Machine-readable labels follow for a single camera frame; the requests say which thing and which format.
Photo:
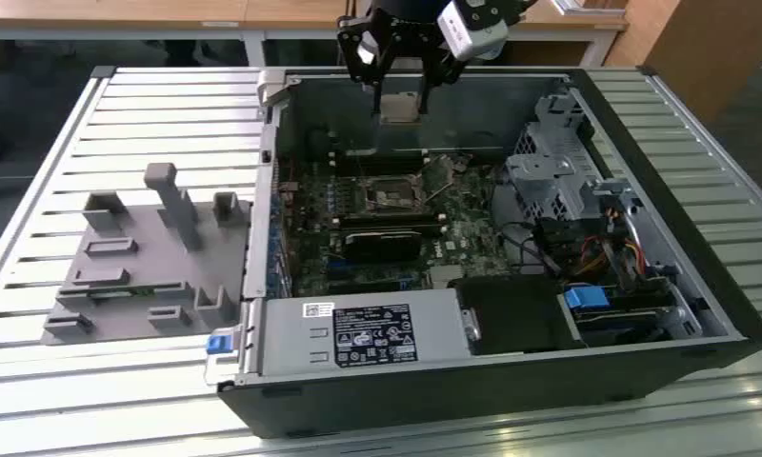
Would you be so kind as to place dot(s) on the small silver heatsink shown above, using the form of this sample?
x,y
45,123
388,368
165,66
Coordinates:
x,y
445,276

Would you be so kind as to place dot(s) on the silver metal drive cage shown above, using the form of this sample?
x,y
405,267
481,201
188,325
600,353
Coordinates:
x,y
539,171

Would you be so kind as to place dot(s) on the green RAM stick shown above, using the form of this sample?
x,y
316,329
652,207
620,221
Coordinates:
x,y
142,290

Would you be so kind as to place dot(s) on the silver power supply unit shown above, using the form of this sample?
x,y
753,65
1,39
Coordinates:
x,y
285,333

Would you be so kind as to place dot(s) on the wooden desk white frame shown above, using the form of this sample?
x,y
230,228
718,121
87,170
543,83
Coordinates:
x,y
133,12

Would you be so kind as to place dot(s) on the black graphics card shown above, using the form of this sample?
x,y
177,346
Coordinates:
x,y
380,247

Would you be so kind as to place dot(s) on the grey plastic parts rack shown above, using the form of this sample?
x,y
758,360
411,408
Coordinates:
x,y
138,266

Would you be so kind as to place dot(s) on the small silver wrist camera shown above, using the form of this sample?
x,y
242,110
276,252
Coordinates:
x,y
365,52

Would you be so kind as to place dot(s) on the green motherboard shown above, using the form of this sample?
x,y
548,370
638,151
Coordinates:
x,y
476,233

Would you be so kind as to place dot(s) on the CPU socket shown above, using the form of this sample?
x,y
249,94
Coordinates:
x,y
393,195

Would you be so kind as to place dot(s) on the black RAM slot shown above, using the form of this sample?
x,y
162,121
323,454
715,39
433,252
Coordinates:
x,y
393,157
387,217
387,222
387,230
387,225
393,172
393,167
393,162

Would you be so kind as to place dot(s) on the blue disk carrier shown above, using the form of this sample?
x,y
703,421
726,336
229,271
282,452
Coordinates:
x,y
586,299

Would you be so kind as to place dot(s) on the silver square CPU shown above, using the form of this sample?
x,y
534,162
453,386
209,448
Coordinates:
x,y
400,107

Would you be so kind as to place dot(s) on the brown wooden cabinet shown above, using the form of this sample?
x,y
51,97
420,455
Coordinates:
x,y
704,47

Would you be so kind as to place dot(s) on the blue case latch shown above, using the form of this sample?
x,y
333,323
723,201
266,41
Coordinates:
x,y
218,345

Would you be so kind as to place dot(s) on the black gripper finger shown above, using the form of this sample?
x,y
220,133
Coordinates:
x,y
444,66
361,71

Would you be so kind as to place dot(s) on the black open PC case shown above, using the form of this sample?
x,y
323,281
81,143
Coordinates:
x,y
387,404

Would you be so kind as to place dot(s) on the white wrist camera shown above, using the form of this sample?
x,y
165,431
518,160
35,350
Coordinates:
x,y
469,33

